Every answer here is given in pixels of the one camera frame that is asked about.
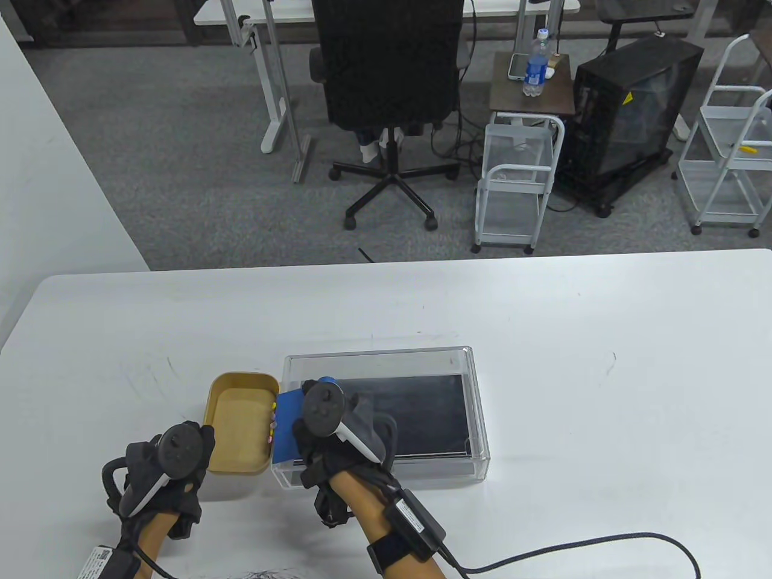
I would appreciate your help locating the person's right hand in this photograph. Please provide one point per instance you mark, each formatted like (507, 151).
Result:
(368, 434)

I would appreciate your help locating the person's left forearm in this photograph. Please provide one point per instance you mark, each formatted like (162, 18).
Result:
(154, 543)

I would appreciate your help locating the white label tag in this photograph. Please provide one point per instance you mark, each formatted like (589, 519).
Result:
(96, 562)

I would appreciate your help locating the black computer tower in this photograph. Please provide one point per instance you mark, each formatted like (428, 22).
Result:
(627, 114)

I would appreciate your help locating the person's right forearm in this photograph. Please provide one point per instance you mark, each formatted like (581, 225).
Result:
(362, 506)

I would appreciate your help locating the black wrist sensor box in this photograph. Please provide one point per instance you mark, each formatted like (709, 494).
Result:
(416, 522)
(123, 567)

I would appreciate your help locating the person's left hand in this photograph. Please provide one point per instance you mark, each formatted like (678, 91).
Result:
(181, 500)

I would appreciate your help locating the group of colourful buttons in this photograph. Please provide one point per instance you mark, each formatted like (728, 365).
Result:
(272, 416)

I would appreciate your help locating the white cart with brown top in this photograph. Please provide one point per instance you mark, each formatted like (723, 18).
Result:
(512, 181)

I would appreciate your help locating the black left wrist sensor box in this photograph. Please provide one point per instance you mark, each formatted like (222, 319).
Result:
(123, 567)

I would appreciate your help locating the tan bento box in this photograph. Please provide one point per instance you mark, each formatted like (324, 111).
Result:
(241, 422)

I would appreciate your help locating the black left hand controller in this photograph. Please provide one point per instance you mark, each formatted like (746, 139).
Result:
(180, 449)

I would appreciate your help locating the black drawer liner mat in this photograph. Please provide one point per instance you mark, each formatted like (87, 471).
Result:
(422, 416)

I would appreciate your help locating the clear drawer organizer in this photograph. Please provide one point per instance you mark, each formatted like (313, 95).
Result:
(477, 416)

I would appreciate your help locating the black right hand controller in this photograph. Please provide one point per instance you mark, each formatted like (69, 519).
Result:
(322, 409)

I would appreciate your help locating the black office chair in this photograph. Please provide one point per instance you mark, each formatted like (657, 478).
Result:
(392, 60)

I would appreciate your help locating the blue scraper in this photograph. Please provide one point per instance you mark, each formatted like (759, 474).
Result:
(288, 428)

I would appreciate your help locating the black right wrist sensor box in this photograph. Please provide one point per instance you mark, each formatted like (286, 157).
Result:
(416, 522)

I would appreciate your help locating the white desk with metal legs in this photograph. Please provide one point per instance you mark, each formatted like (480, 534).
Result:
(211, 15)

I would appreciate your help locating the black desk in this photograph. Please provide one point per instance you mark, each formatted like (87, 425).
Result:
(633, 7)

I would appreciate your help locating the smartphone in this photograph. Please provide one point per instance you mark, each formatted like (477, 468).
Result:
(518, 66)

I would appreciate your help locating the clear water bottle blue label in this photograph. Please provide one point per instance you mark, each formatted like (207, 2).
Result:
(535, 66)

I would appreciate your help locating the black hand controller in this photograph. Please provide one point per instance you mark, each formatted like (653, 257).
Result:
(322, 409)
(180, 449)

